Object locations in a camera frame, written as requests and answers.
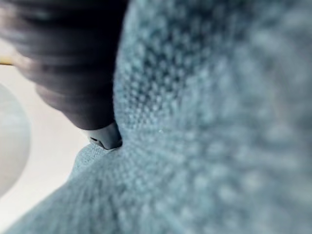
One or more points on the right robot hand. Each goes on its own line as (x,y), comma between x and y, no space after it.
(70,61)

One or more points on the blue-grey woven cushion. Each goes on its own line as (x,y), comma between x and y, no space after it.
(200,126)
(11,139)

